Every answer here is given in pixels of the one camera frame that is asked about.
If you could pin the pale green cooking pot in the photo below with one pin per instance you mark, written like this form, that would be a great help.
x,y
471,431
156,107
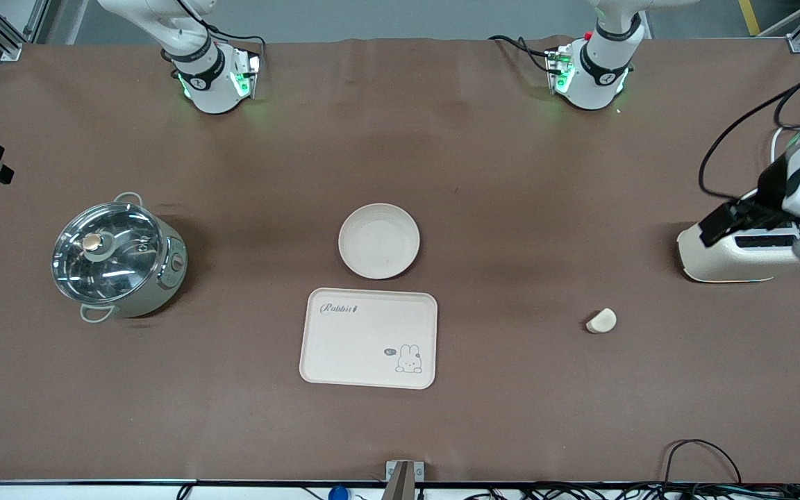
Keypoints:
x,y
171,271

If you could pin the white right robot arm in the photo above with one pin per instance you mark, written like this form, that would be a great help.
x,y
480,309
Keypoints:
x,y
198,66

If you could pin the cream two-slot toaster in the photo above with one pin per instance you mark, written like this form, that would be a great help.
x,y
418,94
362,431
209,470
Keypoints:
x,y
719,260

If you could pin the glass pot lid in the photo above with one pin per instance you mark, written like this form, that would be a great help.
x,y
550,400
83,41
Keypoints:
x,y
108,253

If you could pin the brown table cover mat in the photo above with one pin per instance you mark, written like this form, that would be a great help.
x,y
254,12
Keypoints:
x,y
511,417

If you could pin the cream rabbit print tray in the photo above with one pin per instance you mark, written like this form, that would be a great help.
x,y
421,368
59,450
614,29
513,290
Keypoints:
x,y
358,347

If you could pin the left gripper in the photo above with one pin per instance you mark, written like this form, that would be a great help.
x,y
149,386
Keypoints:
x,y
769,189

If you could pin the small white steamed bun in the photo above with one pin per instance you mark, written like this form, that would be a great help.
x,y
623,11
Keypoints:
x,y
602,321

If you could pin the cream round plate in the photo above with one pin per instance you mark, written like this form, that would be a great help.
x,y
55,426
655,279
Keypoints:
x,y
379,241

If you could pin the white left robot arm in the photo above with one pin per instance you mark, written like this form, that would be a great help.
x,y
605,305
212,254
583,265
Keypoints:
x,y
598,76

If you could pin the blue round knob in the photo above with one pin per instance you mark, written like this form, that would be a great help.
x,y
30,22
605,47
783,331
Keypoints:
x,y
338,494

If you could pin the metal table edge bracket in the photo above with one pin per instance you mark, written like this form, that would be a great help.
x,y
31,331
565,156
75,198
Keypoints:
x,y
403,479

